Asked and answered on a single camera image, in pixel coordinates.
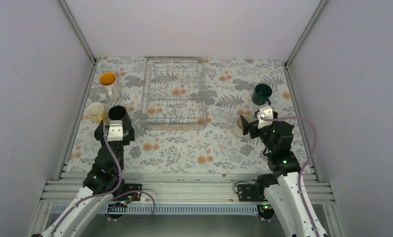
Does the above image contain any aluminium frame post left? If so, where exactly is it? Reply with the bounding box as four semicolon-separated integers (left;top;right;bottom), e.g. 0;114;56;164
57;0;97;65

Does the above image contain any beige cup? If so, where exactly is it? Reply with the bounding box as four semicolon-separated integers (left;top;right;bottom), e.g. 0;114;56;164
232;115;254;138

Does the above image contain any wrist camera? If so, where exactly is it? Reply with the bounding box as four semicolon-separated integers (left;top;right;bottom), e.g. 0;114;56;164
256;106;274;129
107;120;123;142

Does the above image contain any white floral mug orange inside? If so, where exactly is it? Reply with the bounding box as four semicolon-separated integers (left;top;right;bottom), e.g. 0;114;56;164
99;73;120;101

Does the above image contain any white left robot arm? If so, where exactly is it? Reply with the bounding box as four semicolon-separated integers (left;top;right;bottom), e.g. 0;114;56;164
39;120;135;237

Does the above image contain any metal wire dish rack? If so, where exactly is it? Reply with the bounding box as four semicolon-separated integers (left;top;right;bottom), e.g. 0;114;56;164
141;57;208;130

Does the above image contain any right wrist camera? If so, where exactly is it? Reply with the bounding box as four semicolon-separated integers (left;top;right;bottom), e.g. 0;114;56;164
256;106;274;129

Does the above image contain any black mug with white text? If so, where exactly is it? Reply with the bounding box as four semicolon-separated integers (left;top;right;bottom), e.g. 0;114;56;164
108;105;132;129

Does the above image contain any white slotted cable duct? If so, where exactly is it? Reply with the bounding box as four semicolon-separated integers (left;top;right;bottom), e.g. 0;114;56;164
109;204;258;216

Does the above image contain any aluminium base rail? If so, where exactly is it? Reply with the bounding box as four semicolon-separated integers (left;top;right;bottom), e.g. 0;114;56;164
39;172;335;205

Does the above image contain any dark teal mug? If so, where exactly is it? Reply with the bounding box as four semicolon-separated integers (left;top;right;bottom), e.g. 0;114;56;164
251;83;273;106

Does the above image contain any aluminium frame post right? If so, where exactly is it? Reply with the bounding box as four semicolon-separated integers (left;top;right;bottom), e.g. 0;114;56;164
284;0;329;70

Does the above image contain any yellow mug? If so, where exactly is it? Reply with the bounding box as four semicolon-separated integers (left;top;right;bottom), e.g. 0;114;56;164
85;102;110;124

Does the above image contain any aluminium frame post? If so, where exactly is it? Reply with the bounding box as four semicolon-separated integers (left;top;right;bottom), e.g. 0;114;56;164
57;0;97;65
284;0;329;70

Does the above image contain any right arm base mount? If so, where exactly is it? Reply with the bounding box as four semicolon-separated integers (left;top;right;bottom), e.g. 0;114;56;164
233;181;275;222

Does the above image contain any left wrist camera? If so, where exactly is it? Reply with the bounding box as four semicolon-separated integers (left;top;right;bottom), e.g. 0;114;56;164
107;120;123;142

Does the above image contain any floral patterned table mat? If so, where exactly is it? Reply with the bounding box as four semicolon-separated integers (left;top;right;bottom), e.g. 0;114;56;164
67;56;295;176

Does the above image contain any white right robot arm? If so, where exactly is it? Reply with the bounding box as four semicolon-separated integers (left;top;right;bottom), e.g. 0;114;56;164
240;117;327;237

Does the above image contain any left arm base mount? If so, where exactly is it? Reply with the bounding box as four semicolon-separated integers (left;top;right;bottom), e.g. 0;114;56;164
104;183;142;219

